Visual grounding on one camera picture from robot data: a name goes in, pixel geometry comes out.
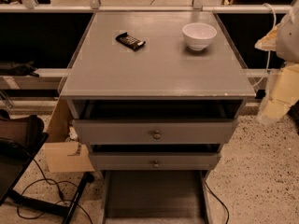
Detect grey bottom drawer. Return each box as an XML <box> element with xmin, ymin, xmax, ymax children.
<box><xmin>99</xmin><ymin>171</ymin><xmax>213</xmax><ymax>224</ymax></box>

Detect grey drawer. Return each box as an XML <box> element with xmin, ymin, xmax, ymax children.
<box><xmin>74</xmin><ymin>100</ymin><xmax>241</xmax><ymax>145</ymax></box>
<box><xmin>99</xmin><ymin>171</ymin><xmax>213</xmax><ymax>224</ymax></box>
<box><xmin>89</xmin><ymin>145</ymin><xmax>221</xmax><ymax>170</ymax></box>

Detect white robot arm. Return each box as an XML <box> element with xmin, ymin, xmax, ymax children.
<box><xmin>254</xmin><ymin>6</ymin><xmax>299</xmax><ymax>125</ymax></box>

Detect grey wooden drawer cabinet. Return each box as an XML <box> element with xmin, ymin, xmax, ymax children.
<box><xmin>60</xmin><ymin>10</ymin><xmax>257</xmax><ymax>173</ymax></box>

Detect grey top drawer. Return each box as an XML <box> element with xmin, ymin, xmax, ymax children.
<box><xmin>74</xmin><ymin>100</ymin><xmax>241</xmax><ymax>145</ymax></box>

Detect grey middle drawer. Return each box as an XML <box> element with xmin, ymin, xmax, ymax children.
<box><xmin>89</xmin><ymin>145</ymin><xmax>221</xmax><ymax>170</ymax></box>

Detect white ceramic bowl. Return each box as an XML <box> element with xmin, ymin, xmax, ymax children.
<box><xmin>182</xmin><ymin>22</ymin><xmax>217</xmax><ymax>50</ymax></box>

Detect black snack bar wrapper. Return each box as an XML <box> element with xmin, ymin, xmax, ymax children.
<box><xmin>116</xmin><ymin>33</ymin><xmax>146</xmax><ymax>51</ymax></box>

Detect cardboard box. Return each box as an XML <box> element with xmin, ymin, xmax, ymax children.
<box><xmin>43</xmin><ymin>99</ymin><xmax>94</xmax><ymax>173</ymax></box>

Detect white cable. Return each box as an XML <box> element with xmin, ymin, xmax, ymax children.
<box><xmin>251</xmin><ymin>2</ymin><xmax>278</xmax><ymax>89</ymax></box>

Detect black floor cable right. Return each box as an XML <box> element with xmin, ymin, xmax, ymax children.
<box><xmin>205</xmin><ymin>181</ymin><xmax>231</xmax><ymax>224</ymax></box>

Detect black floor cable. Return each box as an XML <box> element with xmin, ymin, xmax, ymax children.
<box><xmin>16</xmin><ymin>149</ymin><xmax>93</xmax><ymax>224</ymax></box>
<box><xmin>205</xmin><ymin>181</ymin><xmax>231</xmax><ymax>224</ymax></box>

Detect black floor cable left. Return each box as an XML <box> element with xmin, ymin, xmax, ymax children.
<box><xmin>16</xmin><ymin>149</ymin><xmax>93</xmax><ymax>224</ymax></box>

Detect aluminium frame rail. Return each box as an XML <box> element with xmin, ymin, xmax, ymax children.
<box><xmin>0</xmin><ymin>0</ymin><xmax>299</xmax><ymax>15</ymax></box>

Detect black cloth on rail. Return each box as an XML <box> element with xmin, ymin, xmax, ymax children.
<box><xmin>0</xmin><ymin>61</ymin><xmax>39</xmax><ymax>77</ymax></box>

